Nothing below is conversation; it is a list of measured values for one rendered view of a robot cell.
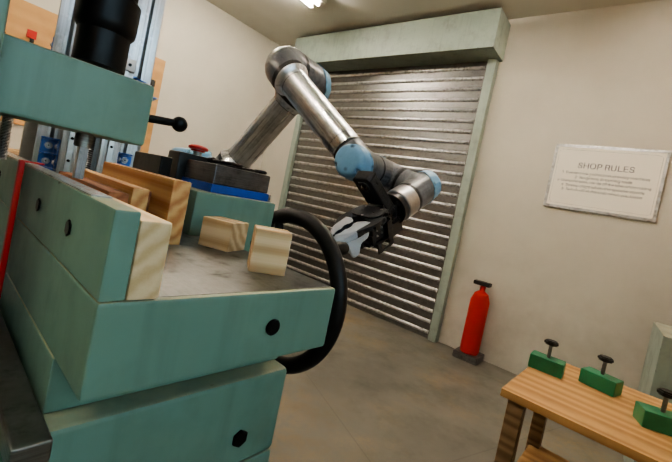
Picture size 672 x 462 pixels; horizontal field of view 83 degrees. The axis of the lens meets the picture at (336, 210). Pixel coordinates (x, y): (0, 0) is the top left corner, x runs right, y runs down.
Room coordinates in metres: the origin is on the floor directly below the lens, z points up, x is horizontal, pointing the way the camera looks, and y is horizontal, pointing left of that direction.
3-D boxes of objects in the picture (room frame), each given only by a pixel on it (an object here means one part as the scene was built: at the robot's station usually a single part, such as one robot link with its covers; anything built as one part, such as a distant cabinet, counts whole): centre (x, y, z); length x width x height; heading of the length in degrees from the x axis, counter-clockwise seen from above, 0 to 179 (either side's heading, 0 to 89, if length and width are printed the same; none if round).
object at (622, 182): (2.57, -1.73, 1.48); 0.64 x 0.02 x 0.46; 52
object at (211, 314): (0.52, 0.25, 0.87); 0.61 x 0.30 x 0.06; 49
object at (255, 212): (0.59, 0.19, 0.91); 0.15 x 0.14 x 0.09; 49
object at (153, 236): (0.43, 0.33, 0.92); 0.60 x 0.02 x 0.05; 49
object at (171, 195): (0.49, 0.26, 0.94); 0.23 x 0.02 x 0.07; 49
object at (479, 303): (2.86, -1.22, 0.30); 0.19 x 0.18 x 0.60; 142
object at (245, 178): (0.59, 0.19, 0.99); 0.13 x 0.11 x 0.06; 49
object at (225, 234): (0.46, 0.13, 0.92); 0.04 x 0.04 x 0.03; 73
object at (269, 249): (0.38, 0.06, 0.92); 0.04 x 0.03 x 0.04; 106
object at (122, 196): (0.45, 0.30, 0.92); 0.20 x 0.02 x 0.05; 49
